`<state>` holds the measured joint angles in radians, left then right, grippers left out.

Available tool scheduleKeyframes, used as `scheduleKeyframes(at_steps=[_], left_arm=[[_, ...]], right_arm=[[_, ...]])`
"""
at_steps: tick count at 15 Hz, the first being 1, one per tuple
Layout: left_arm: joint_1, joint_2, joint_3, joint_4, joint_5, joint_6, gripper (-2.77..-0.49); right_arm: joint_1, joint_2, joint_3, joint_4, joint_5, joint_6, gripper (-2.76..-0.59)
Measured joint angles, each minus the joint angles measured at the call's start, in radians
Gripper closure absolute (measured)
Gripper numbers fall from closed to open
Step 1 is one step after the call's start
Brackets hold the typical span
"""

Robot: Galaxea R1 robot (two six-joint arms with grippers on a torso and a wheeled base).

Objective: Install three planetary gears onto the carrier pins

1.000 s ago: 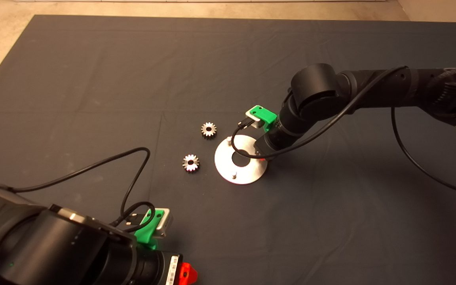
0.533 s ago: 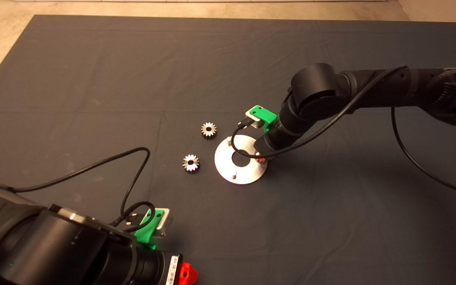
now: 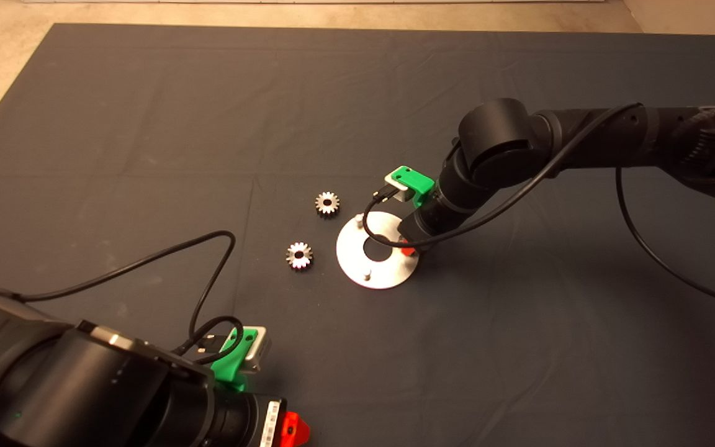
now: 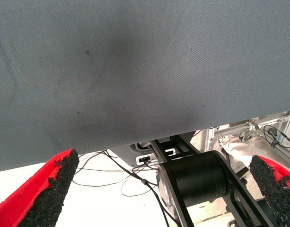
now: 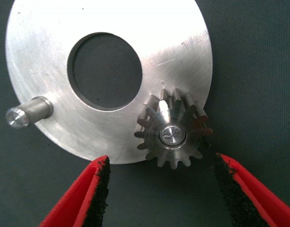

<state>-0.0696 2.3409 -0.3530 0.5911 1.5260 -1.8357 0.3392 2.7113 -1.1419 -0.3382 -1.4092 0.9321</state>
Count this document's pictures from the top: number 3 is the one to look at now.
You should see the green left camera mount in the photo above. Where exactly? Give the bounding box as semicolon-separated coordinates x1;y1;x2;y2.
211;327;258;392

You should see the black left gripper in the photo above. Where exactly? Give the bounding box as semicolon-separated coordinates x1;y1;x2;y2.
204;391;310;447

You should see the round metal carrier plate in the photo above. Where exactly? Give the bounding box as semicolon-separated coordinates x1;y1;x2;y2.
335;212;421;291

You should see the black right camera cable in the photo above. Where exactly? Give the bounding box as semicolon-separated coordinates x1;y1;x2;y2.
362;102;715;311

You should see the green right camera mount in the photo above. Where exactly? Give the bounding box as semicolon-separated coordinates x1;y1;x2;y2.
391;165;436;209

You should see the black camera cable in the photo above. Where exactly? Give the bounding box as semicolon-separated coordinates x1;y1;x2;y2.
19;230;245;366
362;102;715;311

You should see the black left camera cable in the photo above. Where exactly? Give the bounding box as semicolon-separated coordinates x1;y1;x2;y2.
19;230;245;366

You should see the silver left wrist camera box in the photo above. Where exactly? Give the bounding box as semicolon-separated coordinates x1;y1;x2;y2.
243;326;269;373

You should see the small steel planetary gear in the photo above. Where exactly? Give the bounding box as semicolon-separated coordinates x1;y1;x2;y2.
315;191;341;219
286;242;314;271

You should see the dark grey table cloth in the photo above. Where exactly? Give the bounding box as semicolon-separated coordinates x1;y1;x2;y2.
0;24;715;447

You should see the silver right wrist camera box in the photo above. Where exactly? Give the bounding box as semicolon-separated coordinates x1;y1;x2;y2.
384;174;414;202

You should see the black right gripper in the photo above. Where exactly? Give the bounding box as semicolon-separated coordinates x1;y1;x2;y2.
398;196;465;257

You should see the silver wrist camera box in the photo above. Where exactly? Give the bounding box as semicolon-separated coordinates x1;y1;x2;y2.
243;326;269;373
384;174;414;202

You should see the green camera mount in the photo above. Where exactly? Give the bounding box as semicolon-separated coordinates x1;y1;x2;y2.
391;165;436;209
211;327;258;392

